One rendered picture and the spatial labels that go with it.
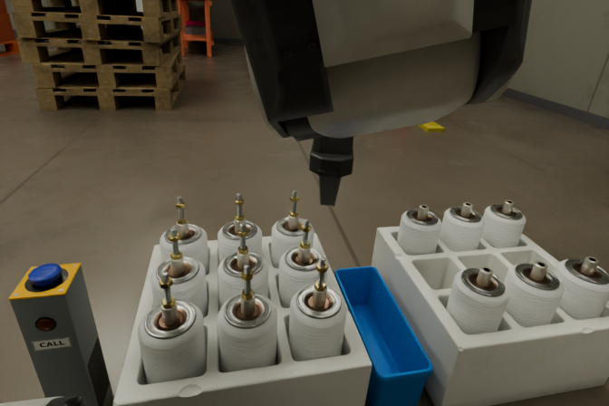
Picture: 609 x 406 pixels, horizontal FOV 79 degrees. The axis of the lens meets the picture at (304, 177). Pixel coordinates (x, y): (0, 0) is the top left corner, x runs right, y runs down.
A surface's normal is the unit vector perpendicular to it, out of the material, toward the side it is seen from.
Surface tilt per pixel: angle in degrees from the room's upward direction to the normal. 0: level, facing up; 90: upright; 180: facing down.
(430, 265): 90
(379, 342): 0
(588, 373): 90
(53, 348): 90
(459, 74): 111
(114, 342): 0
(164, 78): 90
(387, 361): 0
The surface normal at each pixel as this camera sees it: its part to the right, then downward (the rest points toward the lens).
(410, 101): 0.08, 0.88
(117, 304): 0.05, -0.91
